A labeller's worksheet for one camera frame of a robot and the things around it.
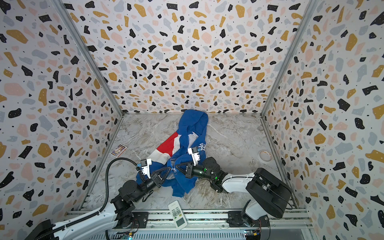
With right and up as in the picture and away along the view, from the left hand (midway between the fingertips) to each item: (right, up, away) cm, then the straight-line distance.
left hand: (170, 167), depth 71 cm
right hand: (+1, 0, +1) cm, 2 cm away
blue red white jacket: (+1, +1, +4) cm, 4 cm away
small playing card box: (-40, +4, +27) cm, 48 cm away
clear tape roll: (+57, +1, +27) cm, 63 cm away
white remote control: (+3, -25, +4) cm, 25 cm away
